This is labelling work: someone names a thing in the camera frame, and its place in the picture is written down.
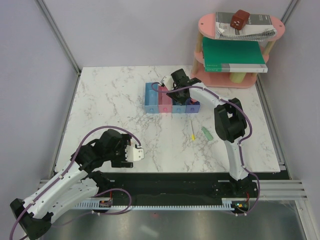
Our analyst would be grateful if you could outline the yellow cap white pen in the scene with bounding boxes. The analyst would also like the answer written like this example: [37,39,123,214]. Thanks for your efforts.
[190,120,196,141]

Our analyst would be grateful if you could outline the yellow foam roll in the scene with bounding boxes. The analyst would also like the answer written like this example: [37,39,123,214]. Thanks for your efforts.
[229,72,247,84]

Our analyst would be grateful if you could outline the grey spiral notebook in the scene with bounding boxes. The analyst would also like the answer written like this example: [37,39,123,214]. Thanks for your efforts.
[214,11,278,42]

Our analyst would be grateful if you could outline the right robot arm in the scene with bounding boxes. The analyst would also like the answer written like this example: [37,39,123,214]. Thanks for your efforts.
[161,68,252,197]

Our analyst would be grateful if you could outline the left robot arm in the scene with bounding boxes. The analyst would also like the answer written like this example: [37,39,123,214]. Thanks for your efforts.
[9,125,141,240]

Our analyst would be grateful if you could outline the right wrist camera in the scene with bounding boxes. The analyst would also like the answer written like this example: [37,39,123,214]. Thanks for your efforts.
[160,75,174,91]

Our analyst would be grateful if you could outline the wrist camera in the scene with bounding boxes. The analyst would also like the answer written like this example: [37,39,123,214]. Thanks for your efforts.
[125,145,145,162]
[160,75,174,91]

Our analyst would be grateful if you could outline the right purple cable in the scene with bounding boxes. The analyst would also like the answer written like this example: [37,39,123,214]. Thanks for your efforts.
[151,81,261,217]

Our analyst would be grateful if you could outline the pink three tier shelf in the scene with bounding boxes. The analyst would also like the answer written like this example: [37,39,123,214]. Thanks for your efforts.
[191,13,285,89]

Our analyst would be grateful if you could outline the green highlighter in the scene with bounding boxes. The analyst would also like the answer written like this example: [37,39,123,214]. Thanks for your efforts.
[201,126,213,141]

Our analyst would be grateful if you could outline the green book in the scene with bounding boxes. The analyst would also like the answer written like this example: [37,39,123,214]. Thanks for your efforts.
[202,37,268,73]

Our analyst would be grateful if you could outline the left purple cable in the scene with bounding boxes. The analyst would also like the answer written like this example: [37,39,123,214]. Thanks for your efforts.
[9,126,142,240]

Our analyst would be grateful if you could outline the white cable duct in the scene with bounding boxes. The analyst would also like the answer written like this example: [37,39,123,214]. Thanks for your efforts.
[72,198,249,211]

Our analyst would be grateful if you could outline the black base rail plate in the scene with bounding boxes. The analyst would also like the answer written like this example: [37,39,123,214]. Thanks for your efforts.
[88,171,258,206]

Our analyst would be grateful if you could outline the pink drawer bin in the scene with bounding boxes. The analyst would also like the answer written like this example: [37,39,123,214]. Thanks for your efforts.
[158,86,173,113]

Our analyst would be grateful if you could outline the pink cap glue bottle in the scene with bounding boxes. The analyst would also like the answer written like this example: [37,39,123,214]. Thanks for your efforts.
[190,98,197,105]

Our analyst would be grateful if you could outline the purple cable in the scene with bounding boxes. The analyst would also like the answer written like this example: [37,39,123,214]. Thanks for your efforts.
[9,126,142,240]
[151,81,261,217]

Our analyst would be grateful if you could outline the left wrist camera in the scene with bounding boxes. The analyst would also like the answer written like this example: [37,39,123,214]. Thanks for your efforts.
[125,145,145,162]

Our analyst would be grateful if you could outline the brown cube toy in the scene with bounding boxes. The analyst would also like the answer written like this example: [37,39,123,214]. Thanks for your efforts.
[230,9,250,31]

